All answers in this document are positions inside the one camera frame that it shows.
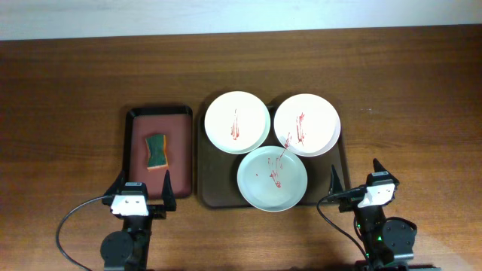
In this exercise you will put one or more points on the green and orange sponge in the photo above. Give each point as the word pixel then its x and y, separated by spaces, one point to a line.
pixel 157 157

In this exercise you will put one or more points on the small red-brown tray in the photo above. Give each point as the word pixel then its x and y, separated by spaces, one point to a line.
pixel 176 123

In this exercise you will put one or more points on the pale green plate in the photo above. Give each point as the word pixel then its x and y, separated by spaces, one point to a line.
pixel 272 179

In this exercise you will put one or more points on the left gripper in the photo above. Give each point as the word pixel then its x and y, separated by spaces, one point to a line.
pixel 159 212

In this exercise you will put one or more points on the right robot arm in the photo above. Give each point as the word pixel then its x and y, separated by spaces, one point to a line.
pixel 385 242

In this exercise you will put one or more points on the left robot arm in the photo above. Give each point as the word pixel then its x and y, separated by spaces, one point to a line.
pixel 127 249

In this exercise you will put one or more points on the large dark brown tray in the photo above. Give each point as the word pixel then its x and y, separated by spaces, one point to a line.
pixel 217 171

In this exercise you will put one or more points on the white plate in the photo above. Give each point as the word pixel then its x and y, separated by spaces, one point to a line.
pixel 237 122
pixel 307 125

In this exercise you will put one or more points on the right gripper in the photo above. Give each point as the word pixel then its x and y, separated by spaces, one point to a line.
pixel 349 201

